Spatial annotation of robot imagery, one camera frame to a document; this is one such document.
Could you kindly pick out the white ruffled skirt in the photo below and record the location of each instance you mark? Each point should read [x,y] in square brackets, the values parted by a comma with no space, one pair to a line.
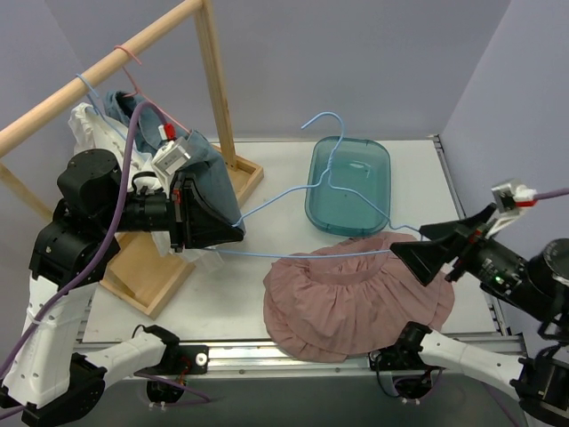
[94,130]

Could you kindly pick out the blue wire hanger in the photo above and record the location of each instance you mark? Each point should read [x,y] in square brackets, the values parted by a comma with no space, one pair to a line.
[92,95]
[325,178]

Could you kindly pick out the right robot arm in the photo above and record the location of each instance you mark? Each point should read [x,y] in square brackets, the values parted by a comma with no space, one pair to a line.
[538,287]

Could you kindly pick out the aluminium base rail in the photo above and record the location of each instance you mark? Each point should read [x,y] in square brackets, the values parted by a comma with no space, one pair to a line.
[264,359]

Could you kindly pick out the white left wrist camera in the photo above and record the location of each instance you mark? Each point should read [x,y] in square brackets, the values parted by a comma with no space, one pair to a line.
[172,155]

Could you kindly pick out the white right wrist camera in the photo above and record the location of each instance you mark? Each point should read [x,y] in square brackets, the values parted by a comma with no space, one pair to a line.
[513,199]

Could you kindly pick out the pink wire hanger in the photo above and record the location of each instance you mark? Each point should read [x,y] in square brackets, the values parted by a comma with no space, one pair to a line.
[137,91]

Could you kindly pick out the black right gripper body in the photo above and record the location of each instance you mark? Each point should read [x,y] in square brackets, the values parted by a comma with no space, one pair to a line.
[459,250]

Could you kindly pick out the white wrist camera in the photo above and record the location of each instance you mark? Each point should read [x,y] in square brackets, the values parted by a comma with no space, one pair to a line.
[172,155]
[513,199]

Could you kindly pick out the blue wire hanger front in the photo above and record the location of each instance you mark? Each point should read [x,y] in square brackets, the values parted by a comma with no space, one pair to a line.
[325,178]

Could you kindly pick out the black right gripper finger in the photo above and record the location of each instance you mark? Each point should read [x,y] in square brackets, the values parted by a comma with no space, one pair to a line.
[425,259]
[475,225]

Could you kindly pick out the teal plastic tray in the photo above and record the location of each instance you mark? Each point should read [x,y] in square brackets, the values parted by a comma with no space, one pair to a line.
[363,165]

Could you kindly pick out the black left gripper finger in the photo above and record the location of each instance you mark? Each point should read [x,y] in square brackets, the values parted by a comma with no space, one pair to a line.
[219,195]
[205,227]

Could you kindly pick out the blue denim skirt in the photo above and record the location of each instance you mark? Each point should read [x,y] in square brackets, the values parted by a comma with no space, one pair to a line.
[206,162]

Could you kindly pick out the blue wire hanger middle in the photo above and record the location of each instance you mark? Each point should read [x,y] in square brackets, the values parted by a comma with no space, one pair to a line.
[92,95]

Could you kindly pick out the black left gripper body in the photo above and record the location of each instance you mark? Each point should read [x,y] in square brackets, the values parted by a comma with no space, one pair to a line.
[179,212]

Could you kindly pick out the wooden clothes rack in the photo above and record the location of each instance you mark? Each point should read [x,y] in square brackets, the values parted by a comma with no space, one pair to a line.
[137,275]

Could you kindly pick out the pink ruffled skirt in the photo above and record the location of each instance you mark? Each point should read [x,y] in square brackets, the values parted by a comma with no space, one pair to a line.
[349,299]

